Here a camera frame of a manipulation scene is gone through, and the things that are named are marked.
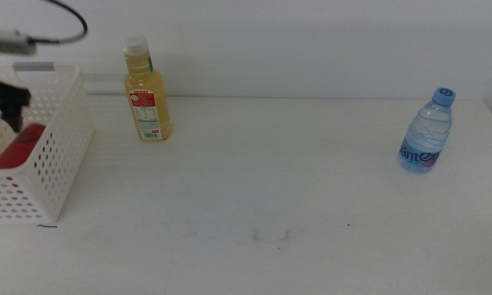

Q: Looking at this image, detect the red soda can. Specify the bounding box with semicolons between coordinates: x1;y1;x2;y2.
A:
0;123;47;170

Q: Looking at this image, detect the yellow tea bottle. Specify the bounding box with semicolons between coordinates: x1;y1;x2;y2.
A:
121;34;173;143

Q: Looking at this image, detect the clear water bottle blue cap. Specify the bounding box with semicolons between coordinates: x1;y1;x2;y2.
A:
397;86;457;174

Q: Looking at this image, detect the white perforated plastic basket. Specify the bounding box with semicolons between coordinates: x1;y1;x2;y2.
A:
0;61;95;225

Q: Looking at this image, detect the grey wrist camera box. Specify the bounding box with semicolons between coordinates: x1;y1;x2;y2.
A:
0;28;38;57

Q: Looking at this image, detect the black camera cable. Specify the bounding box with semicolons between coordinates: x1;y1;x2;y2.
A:
27;0;89;45

